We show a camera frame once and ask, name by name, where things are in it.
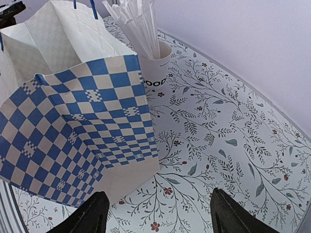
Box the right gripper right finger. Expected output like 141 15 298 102
210 188 277 233

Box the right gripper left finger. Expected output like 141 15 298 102
48 191 109 233

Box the checkered paper takeout bag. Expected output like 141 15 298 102
0 0 160 207

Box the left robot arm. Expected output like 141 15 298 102
0 0 26 29

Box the white cup holding straws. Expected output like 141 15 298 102
138 41 172 89

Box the bundle of white wrapped straws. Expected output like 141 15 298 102
102 0 160 60

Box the front aluminium rail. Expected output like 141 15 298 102
0 181 29 233

